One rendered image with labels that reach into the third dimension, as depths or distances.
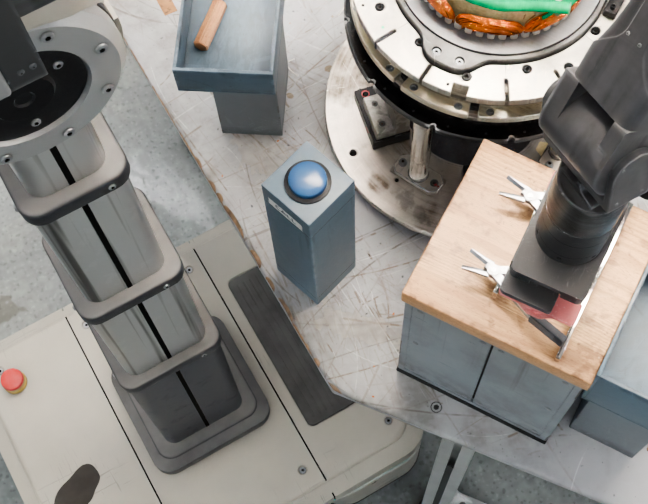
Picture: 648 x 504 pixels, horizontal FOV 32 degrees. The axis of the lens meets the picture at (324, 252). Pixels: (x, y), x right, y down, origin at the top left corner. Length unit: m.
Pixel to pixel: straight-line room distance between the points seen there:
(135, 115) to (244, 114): 1.00
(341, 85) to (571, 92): 0.75
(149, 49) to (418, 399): 0.60
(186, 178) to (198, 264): 0.40
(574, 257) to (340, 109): 0.63
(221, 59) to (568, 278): 0.52
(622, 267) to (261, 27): 0.48
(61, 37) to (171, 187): 1.60
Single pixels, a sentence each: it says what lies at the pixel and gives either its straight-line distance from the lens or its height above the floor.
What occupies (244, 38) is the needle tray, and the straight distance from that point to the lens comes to 1.29.
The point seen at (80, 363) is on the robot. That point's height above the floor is 0.26.
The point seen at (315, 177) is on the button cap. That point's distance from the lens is 1.18.
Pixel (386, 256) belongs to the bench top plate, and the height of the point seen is 0.78.
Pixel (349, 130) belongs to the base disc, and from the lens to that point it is 1.48.
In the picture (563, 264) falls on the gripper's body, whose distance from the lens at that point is 0.94.
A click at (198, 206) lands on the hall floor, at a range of 2.33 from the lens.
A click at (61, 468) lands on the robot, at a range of 1.94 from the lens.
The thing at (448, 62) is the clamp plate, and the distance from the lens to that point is 1.18.
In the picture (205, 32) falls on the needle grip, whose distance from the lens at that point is 1.28.
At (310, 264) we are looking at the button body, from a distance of 1.28.
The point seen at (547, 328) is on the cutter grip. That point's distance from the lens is 1.08.
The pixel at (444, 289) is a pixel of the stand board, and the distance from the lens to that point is 1.11.
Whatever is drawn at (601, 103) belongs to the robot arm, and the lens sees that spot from 0.78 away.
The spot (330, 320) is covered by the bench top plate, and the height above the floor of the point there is 0.78.
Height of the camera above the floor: 2.11
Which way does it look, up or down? 68 degrees down
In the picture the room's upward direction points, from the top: 5 degrees counter-clockwise
